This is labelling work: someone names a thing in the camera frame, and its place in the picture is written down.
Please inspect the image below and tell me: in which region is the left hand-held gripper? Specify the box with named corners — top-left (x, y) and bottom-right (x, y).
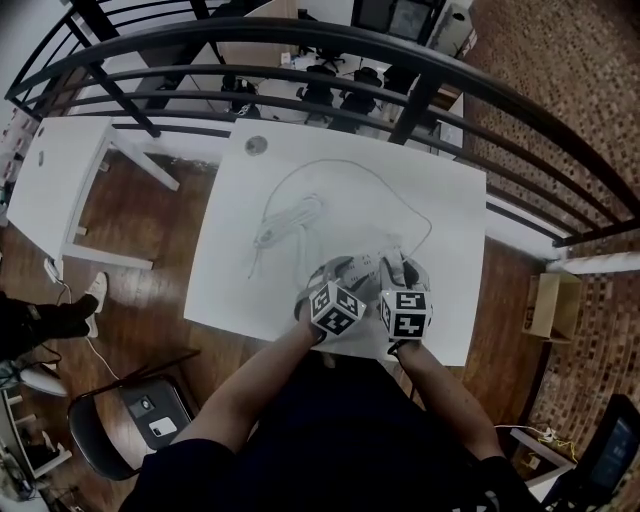
top-left (294, 254), bottom-right (380, 342)

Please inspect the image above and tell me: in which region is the white cable bundle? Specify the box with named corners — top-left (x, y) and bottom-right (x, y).
top-left (242, 157), bottom-right (434, 281)

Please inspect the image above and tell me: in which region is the black office chair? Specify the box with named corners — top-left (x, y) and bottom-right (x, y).
top-left (295, 63), bottom-right (337, 126)
top-left (339, 65), bottom-right (384, 132)

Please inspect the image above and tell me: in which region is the person's dark shirt torso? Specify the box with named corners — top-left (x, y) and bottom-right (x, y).
top-left (118, 348), bottom-right (539, 512)

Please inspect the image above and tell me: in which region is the person's right forearm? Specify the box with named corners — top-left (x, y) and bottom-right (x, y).
top-left (397, 341), bottom-right (505, 462)

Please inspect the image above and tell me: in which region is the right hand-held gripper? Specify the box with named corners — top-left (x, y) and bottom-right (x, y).
top-left (378, 247), bottom-right (434, 346)

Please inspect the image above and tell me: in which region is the yellow thread with white clip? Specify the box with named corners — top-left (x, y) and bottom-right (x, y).
top-left (509, 424), bottom-right (581, 466)

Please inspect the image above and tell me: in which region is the white square table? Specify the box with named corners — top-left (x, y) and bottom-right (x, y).
top-left (182, 117), bottom-right (488, 369)

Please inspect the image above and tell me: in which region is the black framed glass door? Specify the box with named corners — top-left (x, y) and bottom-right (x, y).
top-left (349, 0), bottom-right (447, 44)

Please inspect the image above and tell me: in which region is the black metal railing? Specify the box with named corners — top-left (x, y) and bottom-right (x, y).
top-left (3, 0), bottom-right (640, 249)

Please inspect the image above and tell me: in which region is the white shelf rack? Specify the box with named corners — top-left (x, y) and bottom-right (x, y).
top-left (0, 387), bottom-right (72, 477)

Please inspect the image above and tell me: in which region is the white low bench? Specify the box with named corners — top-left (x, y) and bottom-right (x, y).
top-left (508, 427), bottom-right (577, 497)

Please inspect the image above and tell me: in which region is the cardboard box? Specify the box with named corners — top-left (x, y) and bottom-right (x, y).
top-left (521, 271), bottom-right (584, 345)

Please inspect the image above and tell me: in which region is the person's left forearm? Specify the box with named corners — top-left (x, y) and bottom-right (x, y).
top-left (168, 319), bottom-right (322, 457)

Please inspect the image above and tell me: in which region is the white side table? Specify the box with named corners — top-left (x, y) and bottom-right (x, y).
top-left (4, 116), bottom-right (181, 272)

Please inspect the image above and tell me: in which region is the black tablet screen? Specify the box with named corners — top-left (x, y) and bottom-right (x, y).
top-left (542, 393), bottom-right (640, 509)

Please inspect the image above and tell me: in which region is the grey stool seat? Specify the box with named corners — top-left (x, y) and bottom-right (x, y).
top-left (18, 367), bottom-right (69, 399)

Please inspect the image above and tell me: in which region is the black folding chair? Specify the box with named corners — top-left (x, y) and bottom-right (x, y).
top-left (67, 348), bottom-right (202, 482)

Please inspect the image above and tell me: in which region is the black hard case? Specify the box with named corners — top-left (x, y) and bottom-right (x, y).
top-left (121, 380), bottom-right (195, 452)

